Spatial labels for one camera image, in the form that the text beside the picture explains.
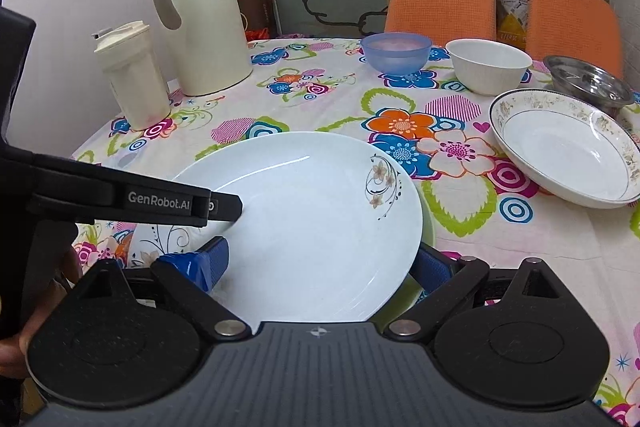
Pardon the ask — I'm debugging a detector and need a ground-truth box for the left orange chair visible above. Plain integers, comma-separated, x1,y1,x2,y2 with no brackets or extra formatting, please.
385,0,497,46

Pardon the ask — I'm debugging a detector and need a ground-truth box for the yellow snack bag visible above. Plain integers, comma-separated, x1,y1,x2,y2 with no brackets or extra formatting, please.
496,0,529,50

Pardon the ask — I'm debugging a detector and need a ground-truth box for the floral tablecloth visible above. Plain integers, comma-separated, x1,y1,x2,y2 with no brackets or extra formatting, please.
75,39,639,426

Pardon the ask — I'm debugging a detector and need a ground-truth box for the cream thermos jug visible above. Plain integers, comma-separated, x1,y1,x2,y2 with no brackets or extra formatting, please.
153,0,253,96

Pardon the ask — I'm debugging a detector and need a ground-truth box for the gold rimmed white plate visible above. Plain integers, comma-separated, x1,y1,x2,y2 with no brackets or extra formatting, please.
488,89,639,209

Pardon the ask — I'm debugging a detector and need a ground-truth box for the blue plastic bowl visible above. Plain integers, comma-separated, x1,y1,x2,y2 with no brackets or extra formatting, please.
360,31,432,76

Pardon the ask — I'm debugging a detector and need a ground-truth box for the stainless steel bowl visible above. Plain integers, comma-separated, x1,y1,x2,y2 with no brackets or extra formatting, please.
542,55,634,117

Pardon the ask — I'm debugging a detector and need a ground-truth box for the right orange chair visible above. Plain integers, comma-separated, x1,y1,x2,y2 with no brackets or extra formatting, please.
525,0,624,79

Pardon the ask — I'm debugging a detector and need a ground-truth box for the cream lidded cup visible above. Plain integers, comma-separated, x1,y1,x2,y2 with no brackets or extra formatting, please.
94,20,170,130

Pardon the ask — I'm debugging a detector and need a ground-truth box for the white bowl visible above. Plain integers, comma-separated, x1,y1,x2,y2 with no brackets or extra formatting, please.
446,39,533,96

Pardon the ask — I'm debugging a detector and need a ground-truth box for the left hand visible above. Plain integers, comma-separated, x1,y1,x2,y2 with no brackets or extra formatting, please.
0,247,82,378

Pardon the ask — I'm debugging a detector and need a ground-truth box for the brown gift box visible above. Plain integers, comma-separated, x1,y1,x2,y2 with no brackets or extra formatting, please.
236,0,279,42

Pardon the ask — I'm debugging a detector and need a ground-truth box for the white floral plate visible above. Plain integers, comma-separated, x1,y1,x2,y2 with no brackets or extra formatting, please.
129,132,423,327

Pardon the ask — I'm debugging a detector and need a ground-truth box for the orange chair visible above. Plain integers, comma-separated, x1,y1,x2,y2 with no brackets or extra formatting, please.
525,0,624,79
385,0,497,46

